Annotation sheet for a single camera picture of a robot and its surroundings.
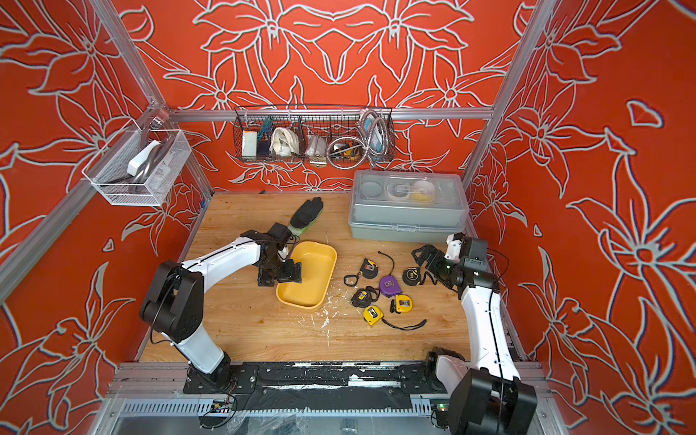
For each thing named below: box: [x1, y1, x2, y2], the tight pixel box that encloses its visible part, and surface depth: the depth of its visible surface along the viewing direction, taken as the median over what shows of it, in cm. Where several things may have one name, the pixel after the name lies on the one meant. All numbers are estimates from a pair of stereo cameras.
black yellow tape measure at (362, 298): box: [350, 285, 380, 309], surface depth 87 cm
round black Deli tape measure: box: [402, 266, 422, 287], surface depth 92 cm
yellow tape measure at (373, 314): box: [362, 305, 427, 331], surface depth 85 cm
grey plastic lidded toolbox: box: [348, 170, 470, 243], surface depth 97 cm
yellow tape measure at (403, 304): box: [395, 294, 414, 314], surface depth 87 cm
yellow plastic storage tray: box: [275, 241, 339, 311], surface depth 93 cm
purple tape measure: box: [378, 274, 403, 298], surface depth 91 cm
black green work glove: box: [288, 196, 324, 236], surface depth 113 cm
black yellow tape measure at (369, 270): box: [343, 257, 379, 288], surface depth 94 cm
